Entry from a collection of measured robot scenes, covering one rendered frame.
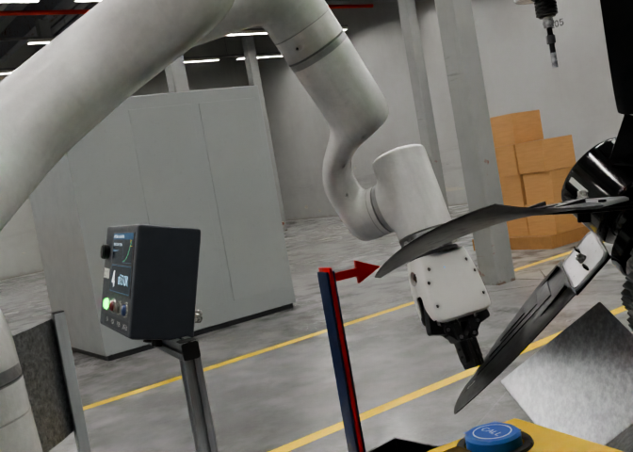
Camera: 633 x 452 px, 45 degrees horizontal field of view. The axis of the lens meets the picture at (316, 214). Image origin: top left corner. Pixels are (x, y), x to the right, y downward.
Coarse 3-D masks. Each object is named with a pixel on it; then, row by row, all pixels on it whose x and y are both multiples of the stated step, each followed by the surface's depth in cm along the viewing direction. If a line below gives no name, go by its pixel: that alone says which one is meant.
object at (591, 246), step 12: (588, 240) 103; (600, 240) 100; (576, 252) 104; (588, 252) 101; (600, 252) 97; (564, 264) 105; (576, 264) 102; (588, 264) 99; (600, 264) 96; (576, 276) 100; (588, 276) 97; (576, 288) 98
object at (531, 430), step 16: (528, 432) 57; (544, 432) 56; (560, 432) 56; (448, 448) 56; (528, 448) 54; (544, 448) 53; (560, 448) 53; (576, 448) 53; (592, 448) 52; (608, 448) 52
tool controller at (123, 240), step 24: (120, 240) 138; (144, 240) 127; (168, 240) 129; (192, 240) 131; (120, 264) 136; (144, 264) 127; (168, 264) 129; (192, 264) 131; (120, 288) 134; (144, 288) 127; (168, 288) 129; (192, 288) 131; (144, 312) 127; (168, 312) 129; (192, 312) 130; (144, 336) 127; (168, 336) 128; (192, 336) 130
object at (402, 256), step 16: (480, 208) 72; (496, 208) 73; (512, 208) 74; (528, 208) 76; (544, 208) 78; (560, 208) 80; (576, 208) 83; (448, 224) 75; (464, 224) 77; (480, 224) 80; (416, 240) 79; (432, 240) 82; (448, 240) 89; (400, 256) 85; (416, 256) 91; (384, 272) 90
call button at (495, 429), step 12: (468, 432) 56; (480, 432) 56; (492, 432) 55; (504, 432) 55; (516, 432) 55; (468, 444) 55; (480, 444) 54; (492, 444) 54; (504, 444) 54; (516, 444) 54
